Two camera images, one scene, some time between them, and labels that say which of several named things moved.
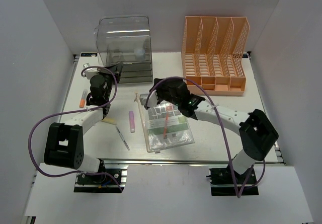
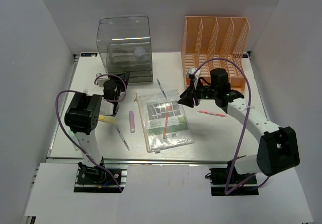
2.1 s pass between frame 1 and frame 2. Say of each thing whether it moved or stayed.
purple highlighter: stayed
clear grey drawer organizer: stayed
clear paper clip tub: stayed
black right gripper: moved
